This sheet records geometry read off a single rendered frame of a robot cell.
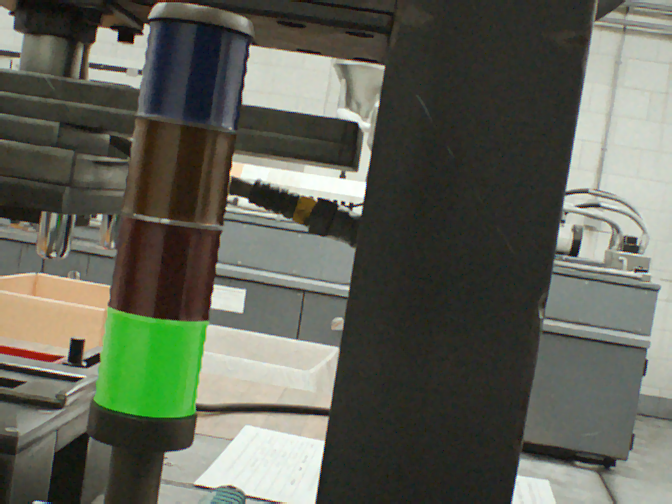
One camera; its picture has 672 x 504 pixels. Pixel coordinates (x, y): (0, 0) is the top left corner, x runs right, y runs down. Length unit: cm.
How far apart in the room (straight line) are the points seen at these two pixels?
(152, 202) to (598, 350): 481
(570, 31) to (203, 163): 27
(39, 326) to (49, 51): 238
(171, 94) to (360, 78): 538
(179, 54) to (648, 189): 682
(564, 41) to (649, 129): 661
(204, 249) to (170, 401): 6
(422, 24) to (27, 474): 33
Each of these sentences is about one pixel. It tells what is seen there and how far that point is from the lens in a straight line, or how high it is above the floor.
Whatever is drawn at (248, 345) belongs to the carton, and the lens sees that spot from 341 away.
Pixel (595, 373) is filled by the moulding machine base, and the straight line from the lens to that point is 514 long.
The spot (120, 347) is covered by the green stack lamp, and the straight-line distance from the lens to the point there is 36.
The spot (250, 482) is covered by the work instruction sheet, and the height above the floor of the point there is 90.
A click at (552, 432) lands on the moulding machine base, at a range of 517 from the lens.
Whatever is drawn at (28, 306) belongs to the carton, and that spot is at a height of 69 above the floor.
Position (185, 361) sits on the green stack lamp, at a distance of 36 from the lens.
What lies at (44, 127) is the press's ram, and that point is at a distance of 60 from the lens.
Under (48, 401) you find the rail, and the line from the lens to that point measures 63.
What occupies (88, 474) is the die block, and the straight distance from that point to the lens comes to 71.
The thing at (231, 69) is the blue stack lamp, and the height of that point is 118.
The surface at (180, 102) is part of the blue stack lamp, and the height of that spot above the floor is 116.
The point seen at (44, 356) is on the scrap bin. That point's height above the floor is 96.
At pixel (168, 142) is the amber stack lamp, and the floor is 115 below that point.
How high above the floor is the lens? 114
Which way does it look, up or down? 3 degrees down
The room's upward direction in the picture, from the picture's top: 9 degrees clockwise
